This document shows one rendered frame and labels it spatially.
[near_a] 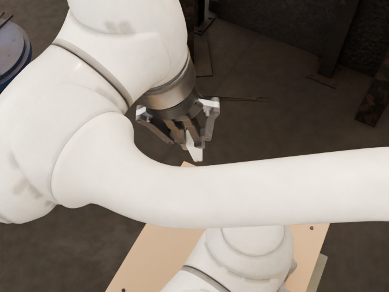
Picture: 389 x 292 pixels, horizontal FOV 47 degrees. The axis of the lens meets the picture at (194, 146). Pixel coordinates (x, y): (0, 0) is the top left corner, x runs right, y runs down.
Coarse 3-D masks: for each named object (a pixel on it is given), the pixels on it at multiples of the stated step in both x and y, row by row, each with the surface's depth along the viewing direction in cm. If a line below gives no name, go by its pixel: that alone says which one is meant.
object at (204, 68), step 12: (180, 0) 159; (192, 0) 160; (192, 12) 164; (192, 24) 169; (192, 36) 174; (192, 48) 179; (204, 48) 191; (192, 60) 185; (204, 60) 187; (204, 72) 184
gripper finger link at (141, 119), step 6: (138, 108) 66; (138, 120) 66; (144, 120) 66; (156, 120) 69; (162, 120) 70; (150, 126) 68; (156, 126) 68; (162, 126) 70; (156, 132) 70; (162, 132) 70; (162, 138) 72; (168, 138) 72
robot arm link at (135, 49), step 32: (96, 0) 40; (128, 0) 40; (160, 0) 42; (64, 32) 44; (96, 32) 42; (128, 32) 42; (160, 32) 44; (96, 64) 42; (128, 64) 43; (160, 64) 46; (128, 96) 45
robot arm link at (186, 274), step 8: (184, 272) 75; (192, 272) 74; (200, 272) 73; (176, 280) 75; (184, 280) 73; (192, 280) 73; (200, 280) 72; (208, 280) 72; (168, 288) 74; (176, 288) 73; (184, 288) 72; (192, 288) 72; (200, 288) 71; (208, 288) 71; (216, 288) 71; (224, 288) 71
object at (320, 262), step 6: (318, 258) 105; (324, 258) 105; (318, 264) 104; (324, 264) 104; (318, 270) 103; (312, 276) 102; (318, 276) 102; (312, 282) 102; (318, 282) 102; (312, 288) 101
